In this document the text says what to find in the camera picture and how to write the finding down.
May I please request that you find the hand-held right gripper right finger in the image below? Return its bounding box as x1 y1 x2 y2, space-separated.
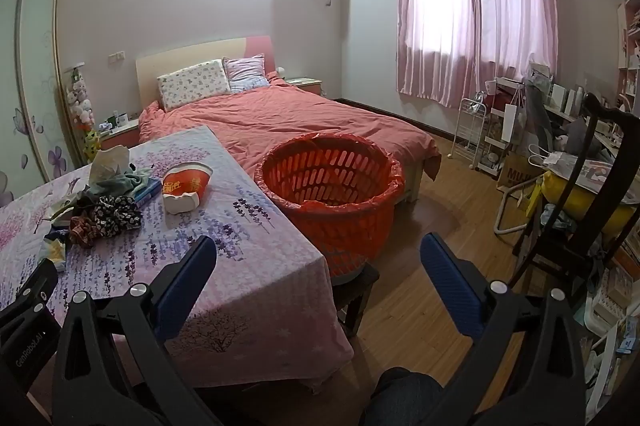
419 233 587 426

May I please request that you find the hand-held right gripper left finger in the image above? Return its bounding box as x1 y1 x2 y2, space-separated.
50 235 218 426

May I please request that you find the yellow tissue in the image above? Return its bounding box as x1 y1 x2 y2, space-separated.
40 238 69 271

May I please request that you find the blue plastic packet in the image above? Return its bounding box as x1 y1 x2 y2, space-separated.
134 181 164 207

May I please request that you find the black floral scrunchie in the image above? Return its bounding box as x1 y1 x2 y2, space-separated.
92 196 144 237

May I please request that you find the red and white paper bowl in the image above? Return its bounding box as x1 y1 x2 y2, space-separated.
162 162 214 215

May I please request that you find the brown striped scrunchie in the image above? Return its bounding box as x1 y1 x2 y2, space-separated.
69 216 98 249

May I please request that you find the orange plastic basket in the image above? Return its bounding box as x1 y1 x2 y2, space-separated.
254 131 406 284

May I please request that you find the white paper wrapper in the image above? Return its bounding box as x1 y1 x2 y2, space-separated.
47 193 87 227

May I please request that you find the light green sock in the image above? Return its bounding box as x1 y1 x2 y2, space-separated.
89 145 132 187

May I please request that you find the floral print tablecloth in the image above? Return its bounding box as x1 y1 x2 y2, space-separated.
0 125 356 394

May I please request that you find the black stool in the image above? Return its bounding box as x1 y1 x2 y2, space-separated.
330 261 381 340

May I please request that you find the person's leg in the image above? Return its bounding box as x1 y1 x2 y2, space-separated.
360 366 447 426

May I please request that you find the brown paper bag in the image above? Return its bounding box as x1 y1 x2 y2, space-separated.
497 153 546 207

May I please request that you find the white storage cart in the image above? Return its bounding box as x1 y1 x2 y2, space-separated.
477 78 526 181

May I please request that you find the yellow cushion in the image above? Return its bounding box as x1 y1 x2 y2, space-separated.
542 170 640 234

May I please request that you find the pink nightstand with mugs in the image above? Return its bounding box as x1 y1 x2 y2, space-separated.
97 118 141 151

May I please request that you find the green and yellow plush toy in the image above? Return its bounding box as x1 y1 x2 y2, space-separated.
82 131 103 163

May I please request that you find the white paper bag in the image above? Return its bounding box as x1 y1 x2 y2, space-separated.
501 103 524 145

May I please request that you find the newspaper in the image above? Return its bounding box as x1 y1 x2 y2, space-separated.
545 151 637 195

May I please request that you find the white floral pillow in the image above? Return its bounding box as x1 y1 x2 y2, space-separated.
156 59 232 111

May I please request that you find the bed with coral duvet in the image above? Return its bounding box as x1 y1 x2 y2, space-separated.
137 73 443 207

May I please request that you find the column of plush toys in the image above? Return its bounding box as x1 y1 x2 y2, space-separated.
62 64 97 133

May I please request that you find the cluttered desk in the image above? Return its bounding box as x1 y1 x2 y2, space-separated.
545 86 640 167

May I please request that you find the pink striped pillow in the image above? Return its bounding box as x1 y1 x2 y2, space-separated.
222 54 271 94

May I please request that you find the dark wooden chair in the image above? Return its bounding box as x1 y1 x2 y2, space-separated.
510 92 640 303

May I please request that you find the cream and pink headboard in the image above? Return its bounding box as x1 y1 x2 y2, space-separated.
136 36 276 109

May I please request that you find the white wardrobe with purple flowers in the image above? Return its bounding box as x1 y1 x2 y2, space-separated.
0 0 88 207

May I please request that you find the pink satin curtain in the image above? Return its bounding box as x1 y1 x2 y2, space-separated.
392 0 561 107

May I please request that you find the pink bookshelf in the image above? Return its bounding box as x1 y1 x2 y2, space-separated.
615 0 640 111

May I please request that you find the white metal tube frame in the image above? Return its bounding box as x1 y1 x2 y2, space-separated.
494 183 542 237

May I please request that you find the white wire rack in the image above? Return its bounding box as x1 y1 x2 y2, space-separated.
451 93 489 169

